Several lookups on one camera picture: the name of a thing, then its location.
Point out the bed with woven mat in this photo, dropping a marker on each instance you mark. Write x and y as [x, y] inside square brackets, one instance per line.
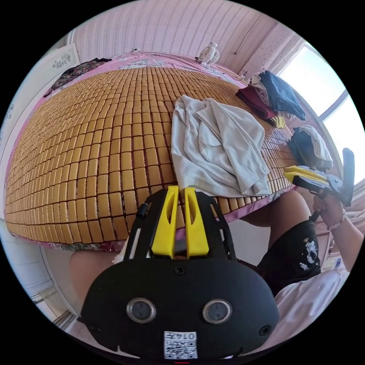
[99, 156]

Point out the white table fan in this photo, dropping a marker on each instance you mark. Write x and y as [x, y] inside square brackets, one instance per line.
[209, 54]

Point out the dark patterned garment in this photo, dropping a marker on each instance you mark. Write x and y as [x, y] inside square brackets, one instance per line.
[77, 72]

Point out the pink dotted curtain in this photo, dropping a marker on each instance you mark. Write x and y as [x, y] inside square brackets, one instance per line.
[273, 48]

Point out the black and white clothes pile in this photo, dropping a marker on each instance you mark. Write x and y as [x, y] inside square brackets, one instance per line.
[308, 145]

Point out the pile of clothes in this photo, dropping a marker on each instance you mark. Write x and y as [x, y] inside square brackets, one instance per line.
[273, 97]

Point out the person's right hand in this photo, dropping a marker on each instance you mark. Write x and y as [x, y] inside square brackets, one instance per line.
[330, 211]

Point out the white long sleeve shirt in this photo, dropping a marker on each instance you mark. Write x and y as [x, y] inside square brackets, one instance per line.
[216, 142]

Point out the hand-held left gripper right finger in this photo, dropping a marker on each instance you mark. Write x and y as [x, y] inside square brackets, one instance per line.
[196, 228]

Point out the person's right forearm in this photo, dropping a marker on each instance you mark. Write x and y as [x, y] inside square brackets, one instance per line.
[346, 242]

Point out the person's body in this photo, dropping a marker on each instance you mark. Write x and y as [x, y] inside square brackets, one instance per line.
[288, 256]

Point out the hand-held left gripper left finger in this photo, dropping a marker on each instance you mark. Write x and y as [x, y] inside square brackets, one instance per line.
[166, 222]

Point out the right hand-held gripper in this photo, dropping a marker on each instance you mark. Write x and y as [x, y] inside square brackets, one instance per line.
[322, 185]

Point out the window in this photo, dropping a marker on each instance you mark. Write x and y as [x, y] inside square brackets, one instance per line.
[322, 94]

